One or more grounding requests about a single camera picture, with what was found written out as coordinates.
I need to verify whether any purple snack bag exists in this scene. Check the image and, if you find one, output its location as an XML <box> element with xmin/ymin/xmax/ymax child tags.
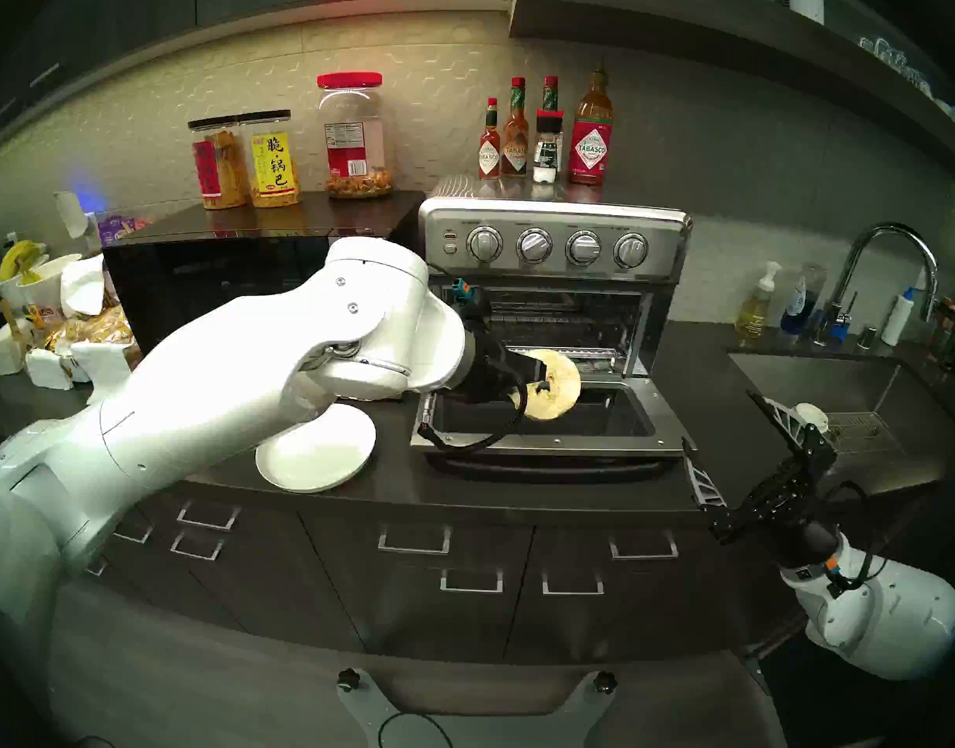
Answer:
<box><xmin>95</xmin><ymin>213</ymin><xmax>147</xmax><ymax>249</ymax></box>

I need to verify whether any black cable loop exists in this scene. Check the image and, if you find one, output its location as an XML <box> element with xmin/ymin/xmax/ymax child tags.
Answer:
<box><xmin>378</xmin><ymin>711</ymin><xmax>452</xmax><ymax>748</ymax></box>

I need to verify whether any black cap salt grinder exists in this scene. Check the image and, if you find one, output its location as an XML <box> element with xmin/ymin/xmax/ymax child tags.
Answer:
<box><xmin>533</xmin><ymin>110</ymin><xmax>565</xmax><ymax>185</ymax></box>

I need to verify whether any clear bag of bread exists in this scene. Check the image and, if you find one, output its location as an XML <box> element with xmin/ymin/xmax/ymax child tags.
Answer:
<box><xmin>45</xmin><ymin>302</ymin><xmax>145</xmax><ymax>354</ymax></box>

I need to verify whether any large red lid jar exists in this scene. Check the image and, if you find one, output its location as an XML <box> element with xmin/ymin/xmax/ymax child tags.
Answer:
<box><xmin>317</xmin><ymin>72</ymin><xmax>395</xmax><ymax>200</ymax></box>

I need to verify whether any pale bagel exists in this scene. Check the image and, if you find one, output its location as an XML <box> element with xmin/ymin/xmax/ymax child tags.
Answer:
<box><xmin>511</xmin><ymin>349</ymin><xmax>582</xmax><ymax>422</ymax></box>

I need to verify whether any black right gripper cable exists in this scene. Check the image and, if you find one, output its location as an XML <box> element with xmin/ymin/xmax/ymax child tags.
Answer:
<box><xmin>824</xmin><ymin>480</ymin><xmax>887</xmax><ymax>599</ymax></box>

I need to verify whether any blue dish soap bottle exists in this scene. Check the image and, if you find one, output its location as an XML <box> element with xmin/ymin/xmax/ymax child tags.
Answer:
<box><xmin>778</xmin><ymin>262</ymin><xmax>829</xmax><ymax>345</ymax></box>

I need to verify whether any yellow liquid soap dispenser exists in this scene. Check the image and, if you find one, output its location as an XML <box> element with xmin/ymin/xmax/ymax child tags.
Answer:
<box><xmin>734</xmin><ymin>261</ymin><xmax>783</xmax><ymax>340</ymax></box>

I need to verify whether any large white paper bag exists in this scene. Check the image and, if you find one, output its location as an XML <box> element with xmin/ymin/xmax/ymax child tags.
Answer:
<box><xmin>71</xmin><ymin>340</ymin><xmax>135</xmax><ymax>406</ymax></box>

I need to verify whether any white bottle with blue cap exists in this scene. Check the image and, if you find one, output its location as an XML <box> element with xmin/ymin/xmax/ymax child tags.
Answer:
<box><xmin>881</xmin><ymin>287</ymin><xmax>916</xmax><ymax>348</ymax></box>

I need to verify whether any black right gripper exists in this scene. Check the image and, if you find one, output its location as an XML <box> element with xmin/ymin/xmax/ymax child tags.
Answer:
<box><xmin>680</xmin><ymin>390</ymin><xmax>842</xmax><ymax>571</ymax></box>

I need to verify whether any dark wall shelf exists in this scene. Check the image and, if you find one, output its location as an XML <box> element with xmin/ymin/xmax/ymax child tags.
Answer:
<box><xmin>508</xmin><ymin>0</ymin><xmax>955</xmax><ymax>190</ymax></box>

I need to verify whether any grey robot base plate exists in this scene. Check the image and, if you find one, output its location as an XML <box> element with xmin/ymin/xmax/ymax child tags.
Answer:
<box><xmin>335</xmin><ymin>669</ymin><xmax>618</xmax><ymax>748</ymax></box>

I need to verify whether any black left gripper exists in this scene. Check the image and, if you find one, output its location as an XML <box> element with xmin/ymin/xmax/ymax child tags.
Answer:
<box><xmin>454</xmin><ymin>318</ymin><xmax>553</xmax><ymax>406</ymax></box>

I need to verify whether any brown glass bottle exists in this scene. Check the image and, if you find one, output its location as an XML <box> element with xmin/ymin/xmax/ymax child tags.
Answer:
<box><xmin>931</xmin><ymin>296</ymin><xmax>955</xmax><ymax>365</ymax></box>

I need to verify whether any black microwave oven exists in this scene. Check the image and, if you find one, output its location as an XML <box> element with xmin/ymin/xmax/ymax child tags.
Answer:
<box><xmin>103</xmin><ymin>191</ymin><xmax>426</xmax><ymax>358</ymax></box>

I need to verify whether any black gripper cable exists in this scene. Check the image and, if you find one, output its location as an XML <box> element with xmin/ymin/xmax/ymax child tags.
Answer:
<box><xmin>824</xmin><ymin>480</ymin><xmax>887</xmax><ymax>599</ymax></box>
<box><xmin>417</xmin><ymin>263</ymin><xmax>530</xmax><ymax>453</ymax></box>

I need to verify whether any medium orange Tabasco bottle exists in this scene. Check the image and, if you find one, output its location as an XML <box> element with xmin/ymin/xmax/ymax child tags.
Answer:
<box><xmin>501</xmin><ymin>77</ymin><xmax>530</xmax><ymax>178</ymax></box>

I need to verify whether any metal drawer handle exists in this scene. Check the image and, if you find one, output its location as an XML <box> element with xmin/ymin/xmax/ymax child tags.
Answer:
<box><xmin>378</xmin><ymin>522</ymin><xmax>452</xmax><ymax>556</ymax></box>
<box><xmin>541</xmin><ymin>572</ymin><xmax>605</xmax><ymax>596</ymax></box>
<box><xmin>177</xmin><ymin>501</ymin><xmax>240</xmax><ymax>531</ymax></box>
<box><xmin>608</xmin><ymin>528</ymin><xmax>679</xmax><ymax>560</ymax></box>
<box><xmin>169</xmin><ymin>532</ymin><xmax>225</xmax><ymax>560</ymax></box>
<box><xmin>440</xmin><ymin>569</ymin><xmax>504</xmax><ymax>595</ymax></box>

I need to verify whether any wire oven rack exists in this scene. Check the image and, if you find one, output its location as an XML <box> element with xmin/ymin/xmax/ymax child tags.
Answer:
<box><xmin>477</xmin><ymin>289</ymin><xmax>643</xmax><ymax>350</ymax></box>

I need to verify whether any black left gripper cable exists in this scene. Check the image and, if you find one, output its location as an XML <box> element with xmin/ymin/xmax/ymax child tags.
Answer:
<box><xmin>417</xmin><ymin>263</ymin><xmax>530</xmax><ymax>453</ymax></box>

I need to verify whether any chrome gooseneck faucet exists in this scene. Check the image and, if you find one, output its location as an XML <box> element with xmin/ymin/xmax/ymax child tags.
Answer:
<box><xmin>808</xmin><ymin>223</ymin><xmax>940</xmax><ymax>348</ymax></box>

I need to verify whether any red label snack jar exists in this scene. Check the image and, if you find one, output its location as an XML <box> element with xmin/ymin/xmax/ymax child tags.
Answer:
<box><xmin>188</xmin><ymin>116</ymin><xmax>251</xmax><ymax>210</ymax></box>

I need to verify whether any small red Tabasco bottle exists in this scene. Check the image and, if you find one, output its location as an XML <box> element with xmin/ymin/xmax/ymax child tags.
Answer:
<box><xmin>479</xmin><ymin>97</ymin><xmax>502</xmax><ymax>181</ymax></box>

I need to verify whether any stainless steel sink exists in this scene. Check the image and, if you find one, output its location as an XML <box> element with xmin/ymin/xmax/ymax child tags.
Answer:
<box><xmin>725</xmin><ymin>348</ymin><xmax>955</xmax><ymax>482</ymax></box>

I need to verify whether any small white paper bag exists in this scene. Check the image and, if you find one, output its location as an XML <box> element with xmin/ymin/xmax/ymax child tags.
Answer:
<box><xmin>25</xmin><ymin>348</ymin><xmax>77</xmax><ymax>390</ymax></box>

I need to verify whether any stainless steel toaster oven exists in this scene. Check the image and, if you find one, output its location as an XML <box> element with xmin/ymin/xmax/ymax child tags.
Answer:
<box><xmin>419</xmin><ymin>174</ymin><xmax>694</xmax><ymax>381</ymax></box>

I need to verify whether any yellow label snack jar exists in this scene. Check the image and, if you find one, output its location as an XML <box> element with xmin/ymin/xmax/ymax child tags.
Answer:
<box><xmin>240</xmin><ymin>110</ymin><xmax>303</xmax><ymax>209</ymax></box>

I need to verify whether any wire sink grid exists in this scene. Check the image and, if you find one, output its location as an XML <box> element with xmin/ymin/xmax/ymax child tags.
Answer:
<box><xmin>824</xmin><ymin>411</ymin><xmax>911</xmax><ymax>459</ymax></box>

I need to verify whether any large Tabasco sauce bottle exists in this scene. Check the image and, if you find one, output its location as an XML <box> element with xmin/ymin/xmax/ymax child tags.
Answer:
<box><xmin>568</xmin><ymin>58</ymin><xmax>614</xmax><ymax>186</ymax></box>

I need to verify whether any dark lower kitchen cabinet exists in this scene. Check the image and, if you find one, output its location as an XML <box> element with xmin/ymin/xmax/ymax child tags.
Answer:
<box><xmin>56</xmin><ymin>474</ymin><xmax>837</xmax><ymax>665</ymax></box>

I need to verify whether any yellow banana bunch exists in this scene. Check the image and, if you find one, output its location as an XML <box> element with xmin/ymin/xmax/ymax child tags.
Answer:
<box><xmin>0</xmin><ymin>239</ymin><xmax>48</xmax><ymax>283</ymax></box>

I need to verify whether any glass toaster oven door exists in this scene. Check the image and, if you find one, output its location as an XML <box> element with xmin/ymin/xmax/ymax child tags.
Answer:
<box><xmin>410</xmin><ymin>372</ymin><xmax>698</xmax><ymax>484</ymax></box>

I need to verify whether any round white plate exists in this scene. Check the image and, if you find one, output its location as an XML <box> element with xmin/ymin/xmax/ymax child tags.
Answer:
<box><xmin>256</xmin><ymin>402</ymin><xmax>377</xmax><ymax>494</ymax></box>

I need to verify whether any foil lined oven tray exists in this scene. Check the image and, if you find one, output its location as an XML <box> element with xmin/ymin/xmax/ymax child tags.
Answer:
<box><xmin>516</xmin><ymin>345</ymin><xmax>628</xmax><ymax>375</ymax></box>

